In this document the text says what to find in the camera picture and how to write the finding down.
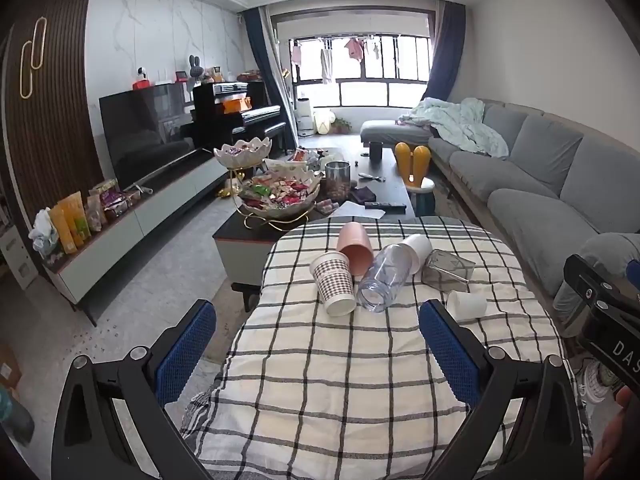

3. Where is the pink cup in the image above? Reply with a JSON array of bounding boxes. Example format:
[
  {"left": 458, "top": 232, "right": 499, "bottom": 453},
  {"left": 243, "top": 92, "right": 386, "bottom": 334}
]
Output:
[{"left": 336, "top": 221, "right": 375, "bottom": 280}]

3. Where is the cardboard box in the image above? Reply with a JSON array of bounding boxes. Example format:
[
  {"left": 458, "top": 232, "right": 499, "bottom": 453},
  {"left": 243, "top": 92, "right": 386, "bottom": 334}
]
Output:
[{"left": 0, "top": 342, "right": 23, "bottom": 396}]

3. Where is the glass jar of nuts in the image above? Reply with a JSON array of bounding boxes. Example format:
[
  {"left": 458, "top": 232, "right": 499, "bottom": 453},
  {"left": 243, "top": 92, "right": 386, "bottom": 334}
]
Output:
[{"left": 325, "top": 160, "right": 352, "bottom": 200}]

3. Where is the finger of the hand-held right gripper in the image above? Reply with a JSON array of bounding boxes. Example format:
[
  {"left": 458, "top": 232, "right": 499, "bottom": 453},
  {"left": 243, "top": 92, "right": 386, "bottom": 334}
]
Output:
[{"left": 564, "top": 254, "right": 640, "bottom": 311}]

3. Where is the white television cabinet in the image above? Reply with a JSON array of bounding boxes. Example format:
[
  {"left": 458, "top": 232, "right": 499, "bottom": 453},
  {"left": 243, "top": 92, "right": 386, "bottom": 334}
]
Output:
[{"left": 42, "top": 147, "right": 231, "bottom": 328}]

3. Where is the grey square glass cup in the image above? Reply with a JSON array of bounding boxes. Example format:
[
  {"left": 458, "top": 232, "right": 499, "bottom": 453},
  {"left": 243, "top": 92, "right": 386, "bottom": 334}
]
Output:
[{"left": 421, "top": 248, "right": 476, "bottom": 292}]

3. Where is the yellow rabbit ear stool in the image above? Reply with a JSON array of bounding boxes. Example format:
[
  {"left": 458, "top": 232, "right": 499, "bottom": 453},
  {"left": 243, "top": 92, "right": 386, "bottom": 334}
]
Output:
[{"left": 394, "top": 142, "right": 436, "bottom": 216}]

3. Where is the blue curtain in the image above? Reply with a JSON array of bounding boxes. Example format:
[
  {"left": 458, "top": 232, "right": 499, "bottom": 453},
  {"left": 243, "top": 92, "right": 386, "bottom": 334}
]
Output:
[
  {"left": 425, "top": 2, "right": 467, "bottom": 103},
  {"left": 243, "top": 7, "right": 291, "bottom": 153}
]

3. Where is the black flat television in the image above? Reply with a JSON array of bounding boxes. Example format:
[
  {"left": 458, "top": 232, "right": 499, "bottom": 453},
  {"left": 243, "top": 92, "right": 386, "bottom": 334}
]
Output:
[{"left": 98, "top": 82, "right": 196, "bottom": 188}]

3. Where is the light green blanket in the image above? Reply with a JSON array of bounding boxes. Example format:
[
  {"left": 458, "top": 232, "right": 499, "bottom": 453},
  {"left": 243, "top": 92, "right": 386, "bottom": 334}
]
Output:
[{"left": 397, "top": 97, "right": 510, "bottom": 157}]

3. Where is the dark coffee table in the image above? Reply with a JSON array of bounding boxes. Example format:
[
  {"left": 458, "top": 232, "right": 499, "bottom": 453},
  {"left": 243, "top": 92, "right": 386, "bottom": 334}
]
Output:
[{"left": 212, "top": 147, "right": 416, "bottom": 291}]

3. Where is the black upright piano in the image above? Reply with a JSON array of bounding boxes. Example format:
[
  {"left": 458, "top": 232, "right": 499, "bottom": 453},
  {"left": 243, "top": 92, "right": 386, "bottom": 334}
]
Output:
[{"left": 181, "top": 80, "right": 288, "bottom": 156}]

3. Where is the crumpled white cloth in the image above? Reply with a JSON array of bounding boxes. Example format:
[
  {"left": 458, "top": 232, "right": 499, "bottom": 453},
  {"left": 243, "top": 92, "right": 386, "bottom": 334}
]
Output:
[{"left": 29, "top": 208, "right": 61, "bottom": 253}]

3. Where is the person's right hand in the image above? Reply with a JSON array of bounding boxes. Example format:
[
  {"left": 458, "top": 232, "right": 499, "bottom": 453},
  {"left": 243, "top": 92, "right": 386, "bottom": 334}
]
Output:
[{"left": 585, "top": 387, "right": 640, "bottom": 480}]

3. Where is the clear plastic bottle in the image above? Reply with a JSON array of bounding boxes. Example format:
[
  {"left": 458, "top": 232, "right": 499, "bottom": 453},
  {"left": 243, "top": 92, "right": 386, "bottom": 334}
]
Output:
[{"left": 356, "top": 242, "right": 408, "bottom": 312}]

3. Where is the purple snack bag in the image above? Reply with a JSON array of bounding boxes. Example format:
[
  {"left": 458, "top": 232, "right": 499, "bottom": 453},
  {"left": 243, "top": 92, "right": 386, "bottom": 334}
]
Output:
[{"left": 100, "top": 182, "right": 141, "bottom": 216}]

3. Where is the white air purifier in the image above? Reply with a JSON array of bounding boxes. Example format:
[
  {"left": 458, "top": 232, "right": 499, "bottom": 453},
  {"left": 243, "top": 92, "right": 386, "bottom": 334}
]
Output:
[{"left": 296, "top": 97, "right": 316, "bottom": 136}]

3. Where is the white sneaker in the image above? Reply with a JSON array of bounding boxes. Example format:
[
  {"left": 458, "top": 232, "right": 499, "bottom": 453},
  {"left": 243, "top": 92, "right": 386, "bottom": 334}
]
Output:
[{"left": 580, "top": 360, "right": 621, "bottom": 403}]

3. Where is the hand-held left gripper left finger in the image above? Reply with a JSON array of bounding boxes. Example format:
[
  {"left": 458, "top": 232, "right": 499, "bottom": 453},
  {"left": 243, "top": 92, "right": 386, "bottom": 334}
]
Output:
[{"left": 51, "top": 299, "right": 218, "bottom": 480}]

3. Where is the black white checked tablecloth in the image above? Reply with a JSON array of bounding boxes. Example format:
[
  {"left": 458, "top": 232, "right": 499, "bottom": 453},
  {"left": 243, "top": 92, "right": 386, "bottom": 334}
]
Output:
[{"left": 180, "top": 215, "right": 593, "bottom": 480}]

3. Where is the white paper sheet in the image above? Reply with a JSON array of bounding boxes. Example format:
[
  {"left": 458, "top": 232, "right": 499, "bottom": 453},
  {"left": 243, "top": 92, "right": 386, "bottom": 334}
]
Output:
[{"left": 334, "top": 201, "right": 386, "bottom": 221}]

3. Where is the small white cup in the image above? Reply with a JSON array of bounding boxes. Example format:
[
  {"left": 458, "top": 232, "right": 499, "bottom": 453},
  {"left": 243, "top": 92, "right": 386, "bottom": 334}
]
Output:
[{"left": 446, "top": 290, "right": 488, "bottom": 322}]

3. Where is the gold paperclip wall decoration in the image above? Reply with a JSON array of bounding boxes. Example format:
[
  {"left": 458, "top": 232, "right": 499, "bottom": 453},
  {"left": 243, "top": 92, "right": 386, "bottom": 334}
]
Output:
[{"left": 19, "top": 16, "right": 48, "bottom": 98}]

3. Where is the grey sofa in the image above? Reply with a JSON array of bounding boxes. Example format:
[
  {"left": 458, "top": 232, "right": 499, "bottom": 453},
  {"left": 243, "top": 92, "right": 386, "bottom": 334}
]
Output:
[{"left": 360, "top": 100, "right": 640, "bottom": 311}]

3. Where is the gold tiered snack bowl stand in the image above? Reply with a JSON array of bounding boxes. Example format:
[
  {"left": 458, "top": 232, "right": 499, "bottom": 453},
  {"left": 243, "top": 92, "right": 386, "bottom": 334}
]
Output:
[{"left": 213, "top": 137, "right": 323, "bottom": 231}]

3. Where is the row of snack packets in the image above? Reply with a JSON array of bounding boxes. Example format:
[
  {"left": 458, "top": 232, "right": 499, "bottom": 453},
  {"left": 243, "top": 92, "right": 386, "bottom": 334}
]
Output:
[{"left": 47, "top": 192, "right": 93, "bottom": 256}]

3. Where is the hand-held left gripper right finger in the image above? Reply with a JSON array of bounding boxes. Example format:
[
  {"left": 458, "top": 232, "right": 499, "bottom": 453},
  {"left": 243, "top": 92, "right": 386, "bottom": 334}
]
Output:
[{"left": 418, "top": 299, "right": 587, "bottom": 480}]

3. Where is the houndstooth patterned paper cup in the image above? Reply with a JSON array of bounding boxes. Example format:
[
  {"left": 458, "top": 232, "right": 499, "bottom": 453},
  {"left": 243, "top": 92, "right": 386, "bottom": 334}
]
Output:
[{"left": 310, "top": 251, "right": 357, "bottom": 317}]

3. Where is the black framed window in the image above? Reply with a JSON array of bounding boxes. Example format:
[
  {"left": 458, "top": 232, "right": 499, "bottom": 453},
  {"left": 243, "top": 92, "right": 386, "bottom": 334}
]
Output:
[{"left": 289, "top": 35, "right": 432, "bottom": 108}]

